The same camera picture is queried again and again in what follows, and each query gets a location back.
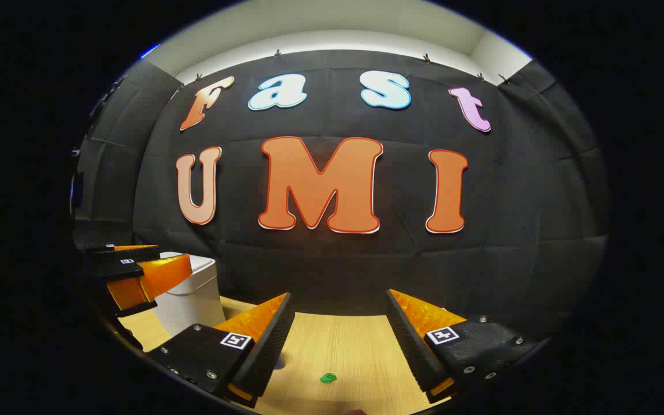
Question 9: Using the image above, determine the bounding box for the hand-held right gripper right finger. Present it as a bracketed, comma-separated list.
[385, 289, 540, 404]

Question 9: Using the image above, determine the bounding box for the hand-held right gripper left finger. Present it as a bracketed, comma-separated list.
[146, 292, 296, 409]

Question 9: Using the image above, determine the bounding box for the white desktop garbage bin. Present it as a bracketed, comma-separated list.
[150, 251, 226, 338]

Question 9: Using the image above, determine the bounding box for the wooden desktop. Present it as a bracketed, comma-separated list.
[118, 295, 459, 415]

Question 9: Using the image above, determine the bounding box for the black backdrop cloth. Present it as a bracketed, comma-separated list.
[70, 49, 609, 341]

